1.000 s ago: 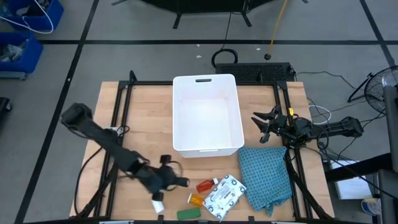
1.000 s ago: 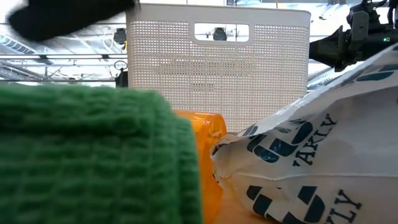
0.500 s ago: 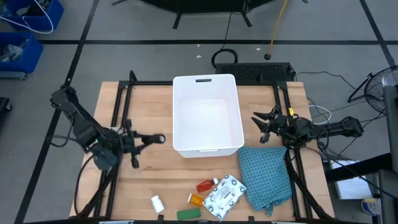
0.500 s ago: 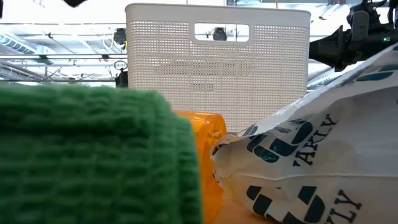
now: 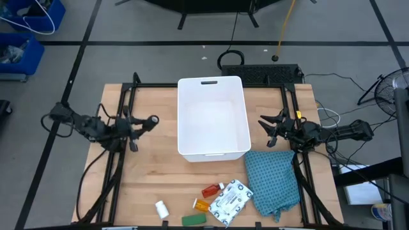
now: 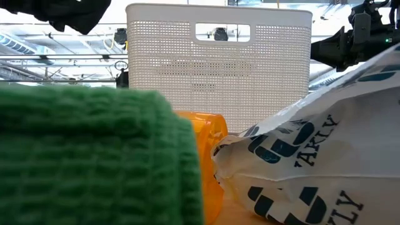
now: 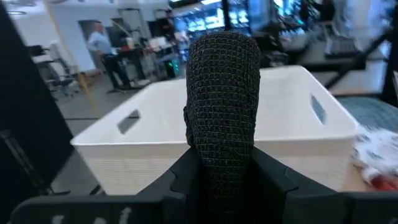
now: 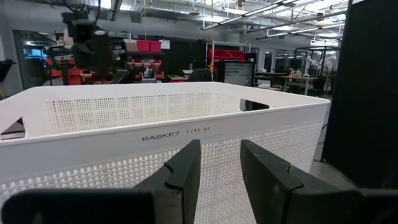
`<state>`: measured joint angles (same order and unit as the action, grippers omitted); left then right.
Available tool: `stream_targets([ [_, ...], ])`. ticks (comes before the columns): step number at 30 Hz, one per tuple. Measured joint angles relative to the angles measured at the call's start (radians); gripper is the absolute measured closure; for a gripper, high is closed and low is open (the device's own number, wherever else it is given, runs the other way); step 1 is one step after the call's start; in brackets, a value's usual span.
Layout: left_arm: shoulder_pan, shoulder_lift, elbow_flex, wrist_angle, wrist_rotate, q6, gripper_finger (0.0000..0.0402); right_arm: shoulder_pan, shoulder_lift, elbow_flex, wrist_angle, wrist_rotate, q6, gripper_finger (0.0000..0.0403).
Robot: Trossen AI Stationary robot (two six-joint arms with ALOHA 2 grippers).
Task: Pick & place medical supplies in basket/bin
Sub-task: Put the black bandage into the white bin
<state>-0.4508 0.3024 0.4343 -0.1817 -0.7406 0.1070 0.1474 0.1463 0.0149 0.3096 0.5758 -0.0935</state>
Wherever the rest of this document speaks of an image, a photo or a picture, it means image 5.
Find grey vertical pole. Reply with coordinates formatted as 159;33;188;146
394;88;409;178

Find white blue-printed gauze packet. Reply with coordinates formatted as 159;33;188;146
208;178;254;228

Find orange pill bottle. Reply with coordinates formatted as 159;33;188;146
192;197;212;214

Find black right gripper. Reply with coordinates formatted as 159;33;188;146
258;108;305;148

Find red bottle with white cap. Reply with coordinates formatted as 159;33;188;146
201;182;226;199

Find white looped cable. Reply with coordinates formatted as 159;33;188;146
0;0;56;36

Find white perforated plastic basket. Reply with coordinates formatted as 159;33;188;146
177;75;252;163

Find white plastic bottle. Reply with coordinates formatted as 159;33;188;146
155;200;170;220

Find blue storage bin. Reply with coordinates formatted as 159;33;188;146
0;33;46;77
3;0;66;33

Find black power cable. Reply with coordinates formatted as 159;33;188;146
303;72;367;94

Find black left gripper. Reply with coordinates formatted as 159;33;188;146
114;106;160;153

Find yellow cord with black end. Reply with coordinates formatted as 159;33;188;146
271;0;297;63

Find black metal table frame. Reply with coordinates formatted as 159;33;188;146
72;72;344;230

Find black desk beam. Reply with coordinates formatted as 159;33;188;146
332;156;409;188

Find black coiled cable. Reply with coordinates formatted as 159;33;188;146
217;11;245;72

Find black standing fan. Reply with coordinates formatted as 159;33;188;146
357;66;409;118

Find teal patterned cloth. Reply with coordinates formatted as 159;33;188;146
244;149;302;224

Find black stand with legs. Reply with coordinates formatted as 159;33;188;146
114;0;318;31

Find white flat box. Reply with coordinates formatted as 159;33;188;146
338;164;384;206

